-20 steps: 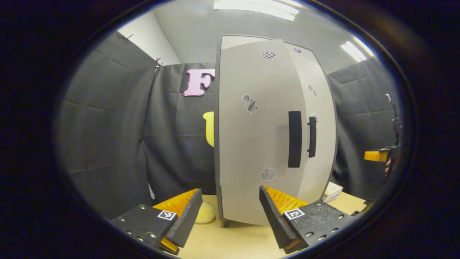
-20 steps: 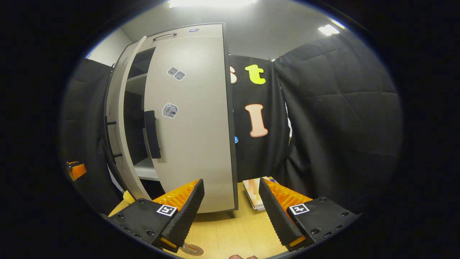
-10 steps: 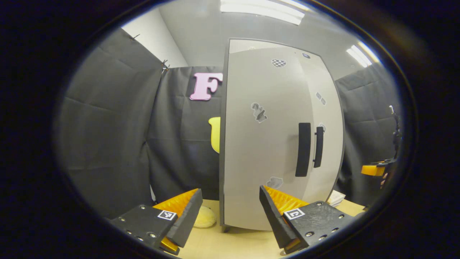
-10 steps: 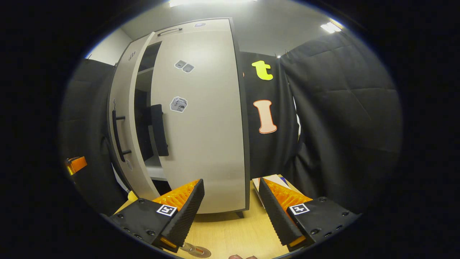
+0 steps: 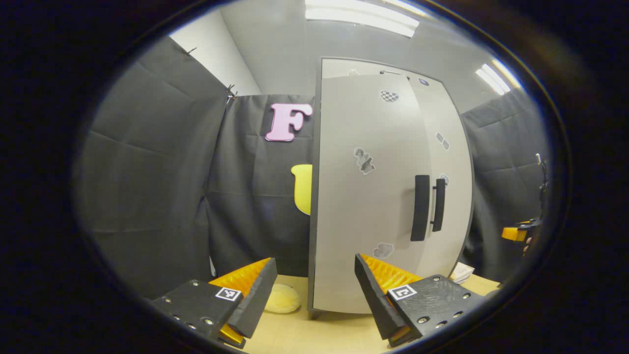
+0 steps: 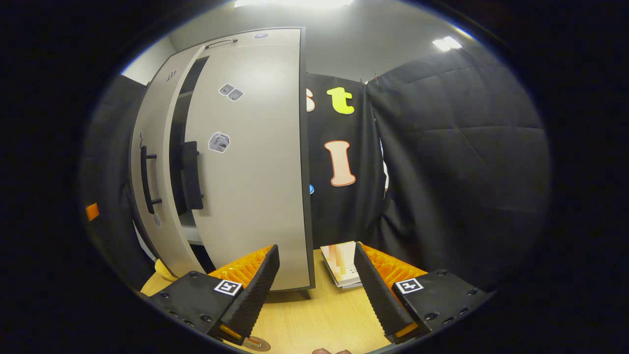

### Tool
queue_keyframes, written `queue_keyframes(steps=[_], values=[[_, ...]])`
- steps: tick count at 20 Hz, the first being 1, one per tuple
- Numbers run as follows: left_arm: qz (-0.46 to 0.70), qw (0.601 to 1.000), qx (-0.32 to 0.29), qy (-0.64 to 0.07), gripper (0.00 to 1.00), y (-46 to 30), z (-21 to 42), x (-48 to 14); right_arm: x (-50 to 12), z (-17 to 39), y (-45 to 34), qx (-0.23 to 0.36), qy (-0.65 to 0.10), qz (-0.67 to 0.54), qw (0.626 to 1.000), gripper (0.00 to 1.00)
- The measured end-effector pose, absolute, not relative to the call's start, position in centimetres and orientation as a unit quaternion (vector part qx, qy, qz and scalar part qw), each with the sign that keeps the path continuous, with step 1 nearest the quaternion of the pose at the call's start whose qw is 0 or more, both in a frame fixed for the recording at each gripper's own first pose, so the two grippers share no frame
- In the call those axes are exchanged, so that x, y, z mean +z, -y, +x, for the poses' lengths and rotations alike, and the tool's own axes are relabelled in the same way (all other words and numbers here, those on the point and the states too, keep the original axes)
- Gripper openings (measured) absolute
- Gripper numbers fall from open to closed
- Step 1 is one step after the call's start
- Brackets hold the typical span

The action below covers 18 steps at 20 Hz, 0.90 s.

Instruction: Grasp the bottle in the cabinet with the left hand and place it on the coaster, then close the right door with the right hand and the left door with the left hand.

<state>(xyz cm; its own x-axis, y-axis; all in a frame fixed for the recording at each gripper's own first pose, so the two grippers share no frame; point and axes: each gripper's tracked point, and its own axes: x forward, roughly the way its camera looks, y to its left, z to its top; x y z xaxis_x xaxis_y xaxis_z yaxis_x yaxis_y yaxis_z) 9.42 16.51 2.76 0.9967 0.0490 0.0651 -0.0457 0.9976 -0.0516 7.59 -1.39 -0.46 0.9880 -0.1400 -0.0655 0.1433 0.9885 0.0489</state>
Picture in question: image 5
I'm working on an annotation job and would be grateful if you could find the black backdrop cloth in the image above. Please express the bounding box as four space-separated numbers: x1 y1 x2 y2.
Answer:
74 37 548 298

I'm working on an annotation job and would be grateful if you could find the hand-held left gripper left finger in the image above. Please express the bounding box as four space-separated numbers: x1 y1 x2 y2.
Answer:
147 257 278 347

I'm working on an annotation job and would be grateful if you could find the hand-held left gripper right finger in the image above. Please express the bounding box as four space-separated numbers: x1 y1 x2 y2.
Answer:
355 253 487 347

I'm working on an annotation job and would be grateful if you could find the white cabinet door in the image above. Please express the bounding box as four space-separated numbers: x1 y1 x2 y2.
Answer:
409 78 475 278
312 74 433 315

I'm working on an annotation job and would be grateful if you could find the long ceiling light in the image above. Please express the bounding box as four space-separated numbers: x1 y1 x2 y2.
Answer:
305 0 421 39
475 63 512 96

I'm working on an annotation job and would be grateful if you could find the black door handle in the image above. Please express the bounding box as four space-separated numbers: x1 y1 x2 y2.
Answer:
410 175 430 242
431 178 447 233

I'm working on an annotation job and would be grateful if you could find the white cabinet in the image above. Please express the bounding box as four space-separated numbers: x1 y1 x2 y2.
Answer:
307 57 476 320

